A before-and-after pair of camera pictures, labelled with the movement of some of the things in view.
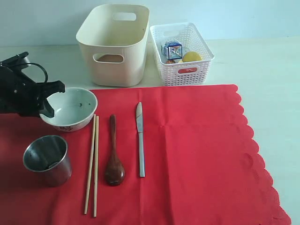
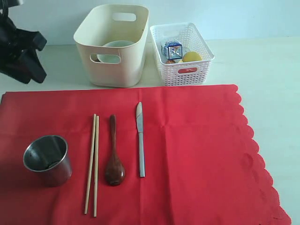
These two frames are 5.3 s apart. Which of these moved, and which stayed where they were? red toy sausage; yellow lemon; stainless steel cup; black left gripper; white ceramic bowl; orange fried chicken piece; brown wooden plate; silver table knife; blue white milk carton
Moved: black left gripper; brown wooden plate; white ceramic bowl
Stayed: blue white milk carton; stainless steel cup; silver table knife; red toy sausage; orange fried chicken piece; yellow lemon
